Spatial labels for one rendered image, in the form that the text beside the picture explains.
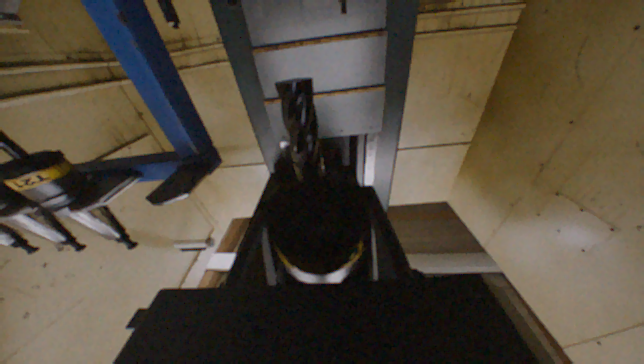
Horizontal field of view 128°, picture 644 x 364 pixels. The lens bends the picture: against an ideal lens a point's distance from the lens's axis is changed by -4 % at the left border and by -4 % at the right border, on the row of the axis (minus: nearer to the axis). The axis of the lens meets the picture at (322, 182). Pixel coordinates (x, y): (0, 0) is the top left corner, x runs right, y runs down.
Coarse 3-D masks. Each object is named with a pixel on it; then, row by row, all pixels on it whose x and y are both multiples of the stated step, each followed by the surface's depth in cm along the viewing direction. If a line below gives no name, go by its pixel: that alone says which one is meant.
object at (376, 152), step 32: (224, 0) 54; (416, 0) 54; (224, 32) 59; (256, 96) 72; (256, 128) 80; (384, 128) 80; (288, 160) 86; (352, 160) 97; (384, 160) 90; (384, 192) 103
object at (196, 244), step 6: (180, 240) 106; (186, 240) 105; (192, 240) 105; (198, 240) 104; (204, 240) 104; (210, 240) 103; (174, 246) 104; (180, 246) 104; (186, 246) 104; (192, 246) 104; (198, 246) 104; (204, 246) 104; (210, 246) 103
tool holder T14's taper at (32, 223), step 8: (16, 216) 22; (24, 216) 23; (32, 216) 23; (40, 216) 24; (56, 216) 26; (8, 224) 22; (16, 224) 22; (24, 224) 23; (32, 224) 23; (40, 224) 24; (48, 224) 25; (56, 224) 26; (64, 224) 27; (32, 232) 24; (40, 232) 24; (48, 232) 25; (56, 232) 26; (64, 232) 27; (72, 232) 28; (48, 240) 25; (56, 240) 26
